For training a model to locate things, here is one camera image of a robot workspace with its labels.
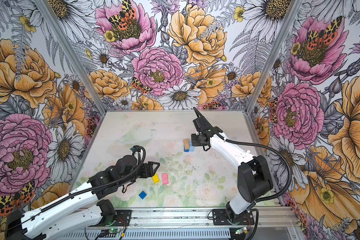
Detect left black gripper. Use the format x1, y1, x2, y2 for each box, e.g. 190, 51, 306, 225
119, 161, 160, 186

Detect yellow rectangular wood block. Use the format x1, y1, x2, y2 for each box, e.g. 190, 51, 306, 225
152, 173, 160, 184

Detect pink rectangular wood block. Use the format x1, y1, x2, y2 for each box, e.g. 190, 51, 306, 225
162, 173, 169, 185

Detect natural wood rectangular block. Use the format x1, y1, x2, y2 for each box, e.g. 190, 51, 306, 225
184, 139, 190, 150

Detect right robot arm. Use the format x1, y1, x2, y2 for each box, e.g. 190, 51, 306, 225
191, 117, 274, 224

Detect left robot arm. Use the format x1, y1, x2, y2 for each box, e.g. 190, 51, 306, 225
5, 154, 160, 240

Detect blue wood cube near rail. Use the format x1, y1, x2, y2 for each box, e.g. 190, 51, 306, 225
139, 191, 147, 200

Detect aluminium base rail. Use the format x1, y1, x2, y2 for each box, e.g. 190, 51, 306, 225
47, 206, 301, 231

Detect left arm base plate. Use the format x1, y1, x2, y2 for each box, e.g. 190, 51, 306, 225
98, 210, 132, 227

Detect white vented cable duct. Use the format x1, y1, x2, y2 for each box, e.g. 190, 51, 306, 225
59, 228, 231, 240

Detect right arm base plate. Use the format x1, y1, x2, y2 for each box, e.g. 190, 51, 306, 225
212, 209, 255, 226

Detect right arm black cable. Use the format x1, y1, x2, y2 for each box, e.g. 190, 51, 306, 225
192, 107, 292, 240

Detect right aluminium corner post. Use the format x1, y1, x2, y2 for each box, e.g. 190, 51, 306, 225
245, 0, 303, 115

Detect aluminium corner post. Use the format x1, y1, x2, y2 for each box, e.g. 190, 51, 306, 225
245, 0, 303, 115
35, 1, 107, 116

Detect left aluminium corner post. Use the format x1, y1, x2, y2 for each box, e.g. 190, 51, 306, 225
35, 1, 107, 116

